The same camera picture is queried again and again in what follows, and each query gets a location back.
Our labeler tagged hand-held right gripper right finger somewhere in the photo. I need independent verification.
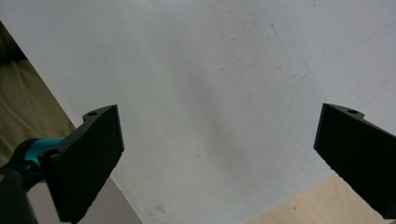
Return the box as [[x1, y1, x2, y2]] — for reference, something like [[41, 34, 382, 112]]
[[313, 103, 396, 220]]

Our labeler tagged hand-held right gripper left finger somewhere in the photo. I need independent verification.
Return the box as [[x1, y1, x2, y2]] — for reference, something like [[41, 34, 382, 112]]
[[38, 104, 125, 224]]

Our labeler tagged light wooden board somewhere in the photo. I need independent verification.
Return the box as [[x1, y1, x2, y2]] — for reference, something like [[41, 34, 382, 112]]
[[246, 173, 393, 224]]

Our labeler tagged beige cloth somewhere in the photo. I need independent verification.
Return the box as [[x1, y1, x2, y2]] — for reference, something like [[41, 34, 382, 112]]
[[0, 58, 77, 166]]

